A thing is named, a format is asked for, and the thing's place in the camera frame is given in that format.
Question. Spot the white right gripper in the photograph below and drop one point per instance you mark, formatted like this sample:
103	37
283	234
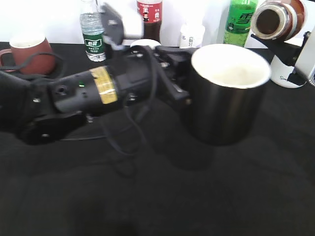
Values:
302	57

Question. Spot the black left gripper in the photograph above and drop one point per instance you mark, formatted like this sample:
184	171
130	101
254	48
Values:
147	74

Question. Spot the orange Nescafe coffee bottle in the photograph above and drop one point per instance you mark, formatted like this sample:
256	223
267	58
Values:
279	19

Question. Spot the black ceramic mug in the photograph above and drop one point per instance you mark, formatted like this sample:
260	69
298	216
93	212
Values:
226	84

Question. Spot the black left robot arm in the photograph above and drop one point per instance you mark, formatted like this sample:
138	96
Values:
39	110

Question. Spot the white ceramic mug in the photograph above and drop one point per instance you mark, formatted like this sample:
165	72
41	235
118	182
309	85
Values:
280	70

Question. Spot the green sprite bottle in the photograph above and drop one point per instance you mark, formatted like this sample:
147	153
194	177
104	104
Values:
238	22

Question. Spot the maroon ceramic mug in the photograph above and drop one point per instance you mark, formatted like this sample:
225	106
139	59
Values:
23	45

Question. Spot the yellow plastic cup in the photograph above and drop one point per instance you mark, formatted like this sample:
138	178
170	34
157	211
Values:
145	42

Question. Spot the cola bottle red label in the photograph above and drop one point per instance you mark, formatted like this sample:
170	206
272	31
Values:
151	13

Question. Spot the clear water bottle green label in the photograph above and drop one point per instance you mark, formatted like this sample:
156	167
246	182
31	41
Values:
92	30

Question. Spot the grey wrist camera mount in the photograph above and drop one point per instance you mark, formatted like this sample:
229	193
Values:
120	23

